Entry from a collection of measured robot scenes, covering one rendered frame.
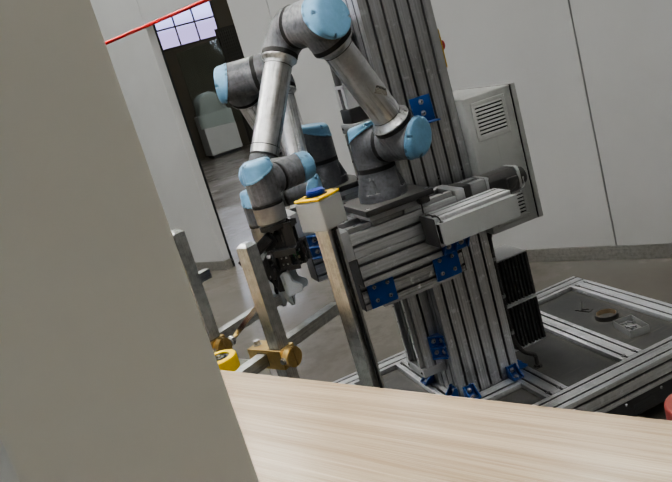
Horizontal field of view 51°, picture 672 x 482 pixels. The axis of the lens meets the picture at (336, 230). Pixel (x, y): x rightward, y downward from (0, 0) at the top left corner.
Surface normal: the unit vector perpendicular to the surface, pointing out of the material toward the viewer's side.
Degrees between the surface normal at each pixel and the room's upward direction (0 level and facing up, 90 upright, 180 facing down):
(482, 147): 90
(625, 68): 90
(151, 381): 90
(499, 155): 90
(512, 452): 0
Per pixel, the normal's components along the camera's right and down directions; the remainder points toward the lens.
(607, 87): -0.61, 0.36
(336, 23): 0.59, -0.10
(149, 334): 0.75, -0.06
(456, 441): -0.27, -0.93
